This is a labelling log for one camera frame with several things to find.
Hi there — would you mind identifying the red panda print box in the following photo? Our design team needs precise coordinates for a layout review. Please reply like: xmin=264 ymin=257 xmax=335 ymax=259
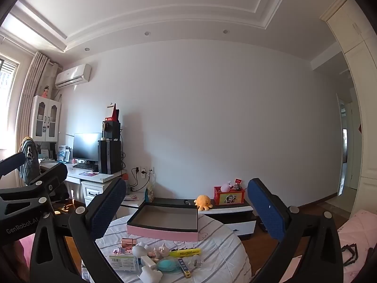
xmin=214 ymin=186 xmax=246 ymax=206

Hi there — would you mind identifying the pink storage box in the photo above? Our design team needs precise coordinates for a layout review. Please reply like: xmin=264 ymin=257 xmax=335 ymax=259
xmin=127 ymin=202 xmax=198 ymax=242

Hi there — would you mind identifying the window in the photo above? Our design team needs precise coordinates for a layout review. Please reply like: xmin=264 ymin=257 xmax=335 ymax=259
xmin=0 ymin=54 xmax=20 ymax=151

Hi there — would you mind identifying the beige curtain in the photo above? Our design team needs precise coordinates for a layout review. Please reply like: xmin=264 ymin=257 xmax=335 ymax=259
xmin=15 ymin=51 xmax=59 ymax=154

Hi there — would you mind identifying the red white calendar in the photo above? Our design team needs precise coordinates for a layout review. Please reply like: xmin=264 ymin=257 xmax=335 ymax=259
xmin=106 ymin=103 xmax=120 ymax=122

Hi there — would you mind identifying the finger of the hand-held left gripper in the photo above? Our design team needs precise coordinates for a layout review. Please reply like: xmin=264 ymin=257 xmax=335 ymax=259
xmin=0 ymin=152 xmax=26 ymax=180
xmin=0 ymin=163 xmax=69 ymax=213

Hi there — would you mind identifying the white air conditioner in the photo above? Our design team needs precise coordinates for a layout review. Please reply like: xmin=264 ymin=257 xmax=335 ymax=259
xmin=55 ymin=64 xmax=92 ymax=89

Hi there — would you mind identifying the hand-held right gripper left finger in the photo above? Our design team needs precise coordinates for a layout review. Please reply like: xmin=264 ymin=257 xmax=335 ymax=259
xmin=29 ymin=178 xmax=127 ymax=283

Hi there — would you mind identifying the white glass-door cabinet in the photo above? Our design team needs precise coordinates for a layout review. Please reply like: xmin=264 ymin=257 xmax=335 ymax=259
xmin=29 ymin=95 xmax=62 ymax=142

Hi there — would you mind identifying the teal brush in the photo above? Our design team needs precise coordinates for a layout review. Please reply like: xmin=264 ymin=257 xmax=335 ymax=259
xmin=156 ymin=257 xmax=180 ymax=272

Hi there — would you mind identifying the black speaker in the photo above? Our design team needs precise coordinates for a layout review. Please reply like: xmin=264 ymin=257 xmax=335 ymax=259
xmin=102 ymin=121 xmax=121 ymax=140

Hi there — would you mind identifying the white oblong device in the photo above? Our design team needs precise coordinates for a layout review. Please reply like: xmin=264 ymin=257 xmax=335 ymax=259
xmin=131 ymin=242 xmax=148 ymax=258

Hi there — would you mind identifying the pink blanket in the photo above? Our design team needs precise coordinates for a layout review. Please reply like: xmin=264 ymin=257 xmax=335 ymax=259
xmin=12 ymin=234 xmax=37 ymax=275

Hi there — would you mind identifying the clear labelled plastic box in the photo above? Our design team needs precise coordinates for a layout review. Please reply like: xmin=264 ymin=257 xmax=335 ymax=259
xmin=109 ymin=254 xmax=139 ymax=272

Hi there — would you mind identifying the black computer tower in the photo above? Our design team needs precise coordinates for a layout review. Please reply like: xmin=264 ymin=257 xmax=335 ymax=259
xmin=98 ymin=140 xmax=122 ymax=175

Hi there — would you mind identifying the white desk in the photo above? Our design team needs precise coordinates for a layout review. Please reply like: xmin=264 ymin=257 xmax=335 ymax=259
xmin=38 ymin=160 xmax=127 ymax=207

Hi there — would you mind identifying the black power cable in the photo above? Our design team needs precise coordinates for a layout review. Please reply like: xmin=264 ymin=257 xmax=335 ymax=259
xmin=130 ymin=167 xmax=140 ymax=192

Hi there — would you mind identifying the orange octopus plush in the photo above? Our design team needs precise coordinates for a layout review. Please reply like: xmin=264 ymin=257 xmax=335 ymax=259
xmin=193 ymin=195 xmax=213 ymax=212

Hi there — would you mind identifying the low white side table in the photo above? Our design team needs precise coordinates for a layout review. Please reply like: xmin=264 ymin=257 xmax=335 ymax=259
xmin=121 ymin=191 xmax=147 ymax=210

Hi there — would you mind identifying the doll with white cat hat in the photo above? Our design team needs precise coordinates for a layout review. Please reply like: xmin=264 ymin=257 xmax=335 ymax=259
xmin=148 ymin=243 xmax=171 ymax=261

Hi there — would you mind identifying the yellow highlighter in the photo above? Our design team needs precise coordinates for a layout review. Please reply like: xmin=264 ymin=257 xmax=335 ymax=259
xmin=169 ymin=248 xmax=202 ymax=258

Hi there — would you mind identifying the blue yellow slim box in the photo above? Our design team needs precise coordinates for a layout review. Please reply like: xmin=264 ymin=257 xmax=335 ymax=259
xmin=177 ymin=258 xmax=192 ymax=278

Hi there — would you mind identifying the clear plastic cube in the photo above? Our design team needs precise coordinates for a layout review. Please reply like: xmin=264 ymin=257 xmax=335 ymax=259
xmin=188 ymin=255 xmax=204 ymax=269

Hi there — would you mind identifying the dark printed jacket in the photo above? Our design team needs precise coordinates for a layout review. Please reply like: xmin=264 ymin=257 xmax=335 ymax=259
xmin=18 ymin=137 xmax=42 ymax=186

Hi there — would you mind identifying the black computer monitor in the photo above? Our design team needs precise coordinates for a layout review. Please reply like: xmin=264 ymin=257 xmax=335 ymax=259
xmin=72 ymin=133 xmax=102 ymax=166

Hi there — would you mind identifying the blue white package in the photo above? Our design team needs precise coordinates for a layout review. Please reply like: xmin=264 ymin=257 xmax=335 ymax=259
xmin=58 ymin=145 xmax=71 ymax=162

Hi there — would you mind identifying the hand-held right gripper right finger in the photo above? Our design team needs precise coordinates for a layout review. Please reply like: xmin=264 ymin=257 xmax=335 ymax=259
xmin=247 ymin=178 xmax=345 ymax=283

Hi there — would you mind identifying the pink printed quilt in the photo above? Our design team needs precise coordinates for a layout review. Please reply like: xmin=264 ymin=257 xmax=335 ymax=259
xmin=283 ymin=209 xmax=377 ymax=283

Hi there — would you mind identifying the cream wardrobe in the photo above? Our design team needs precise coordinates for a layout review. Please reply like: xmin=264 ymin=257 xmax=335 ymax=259
xmin=320 ymin=0 xmax=377 ymax=221

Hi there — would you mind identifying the black white nightstand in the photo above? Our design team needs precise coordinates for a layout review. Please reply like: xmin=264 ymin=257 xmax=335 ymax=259
xmin=200 ymin=198 xmax=257 ymax=240

